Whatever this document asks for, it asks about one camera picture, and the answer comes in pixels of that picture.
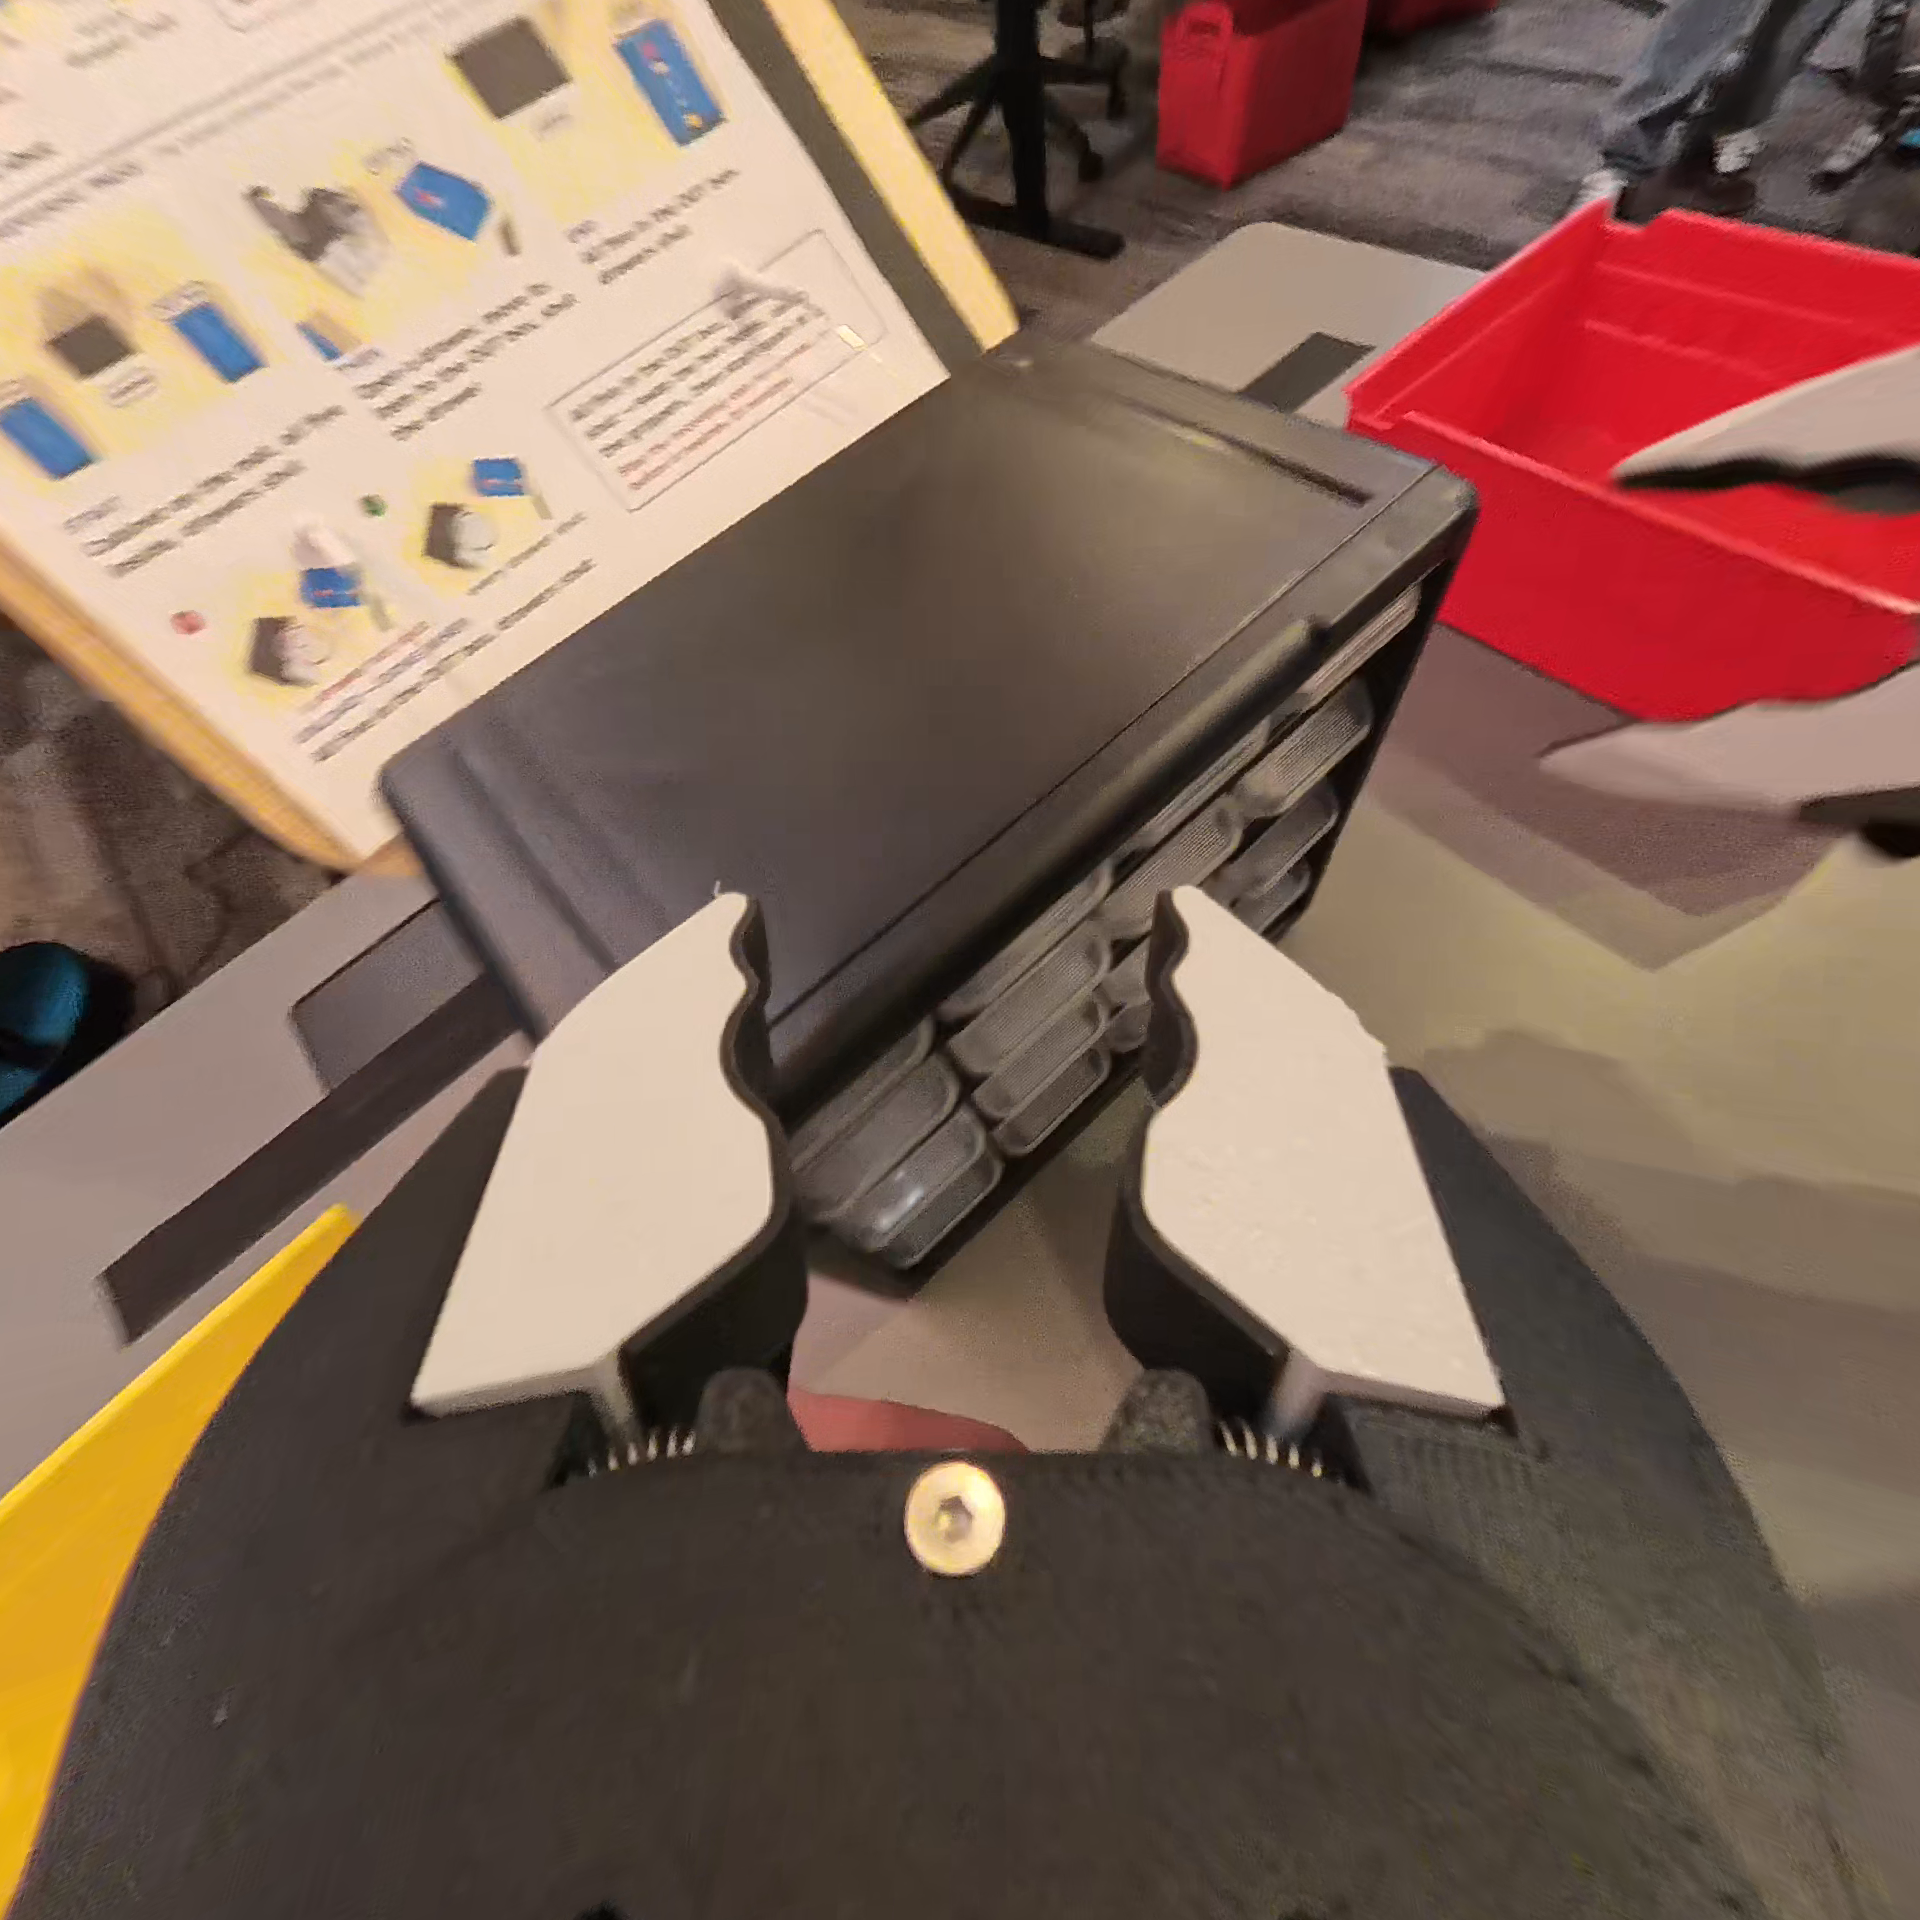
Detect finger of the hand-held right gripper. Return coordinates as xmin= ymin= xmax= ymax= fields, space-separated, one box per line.
xmin=1612 ymin=346 xmax=1920 ymax=523
xmin=1543 ymin=660 xmax=1920 ymax=830

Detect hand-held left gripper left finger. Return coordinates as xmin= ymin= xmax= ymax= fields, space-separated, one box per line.
xmin=409 ymin=896 xmax=807 ymax=1422

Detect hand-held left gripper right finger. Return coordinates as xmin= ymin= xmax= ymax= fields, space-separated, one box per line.
xmin=1106 ymin=885 xmax=1506 ymax=1430

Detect red plastic bin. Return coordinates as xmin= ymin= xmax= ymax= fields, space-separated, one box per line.
xmin=1343 ymin=195 xmax=1920 ymax=725
xmin=1154 ymin=0 xmax=1373 ymax=193

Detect rows of clear plastic drawers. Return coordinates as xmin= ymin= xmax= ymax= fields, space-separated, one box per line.
xmin=786 ymin=586 xmax=1425 ymax=1269

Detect black drawer cabinet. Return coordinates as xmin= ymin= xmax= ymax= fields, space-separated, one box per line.
xmin=381 ymin=336 xmax=1478 ymax=1296

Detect black tape strip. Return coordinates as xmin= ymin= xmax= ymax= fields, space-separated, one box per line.
xmin=1245 ymin=336 xmax=1377 ymax=416
xmin=97 ymin=977 xmax=530 ymax=1347

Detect teal bag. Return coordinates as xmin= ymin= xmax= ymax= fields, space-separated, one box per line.
xmin=0 ymin=941 xmax=137 ymax=1125

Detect yellow plastic bin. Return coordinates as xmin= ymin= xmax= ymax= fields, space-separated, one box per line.
xmin=0 ymin=1200 xmax=361 ymax=1853

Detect black stand base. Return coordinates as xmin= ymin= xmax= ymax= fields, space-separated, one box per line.
xmin=901 ymin=0 xmax=1133 ymax=260

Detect instruction board with wooden edge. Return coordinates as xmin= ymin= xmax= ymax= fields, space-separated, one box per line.
xmin=0 ymin=0 xmax=1021 ymax=875

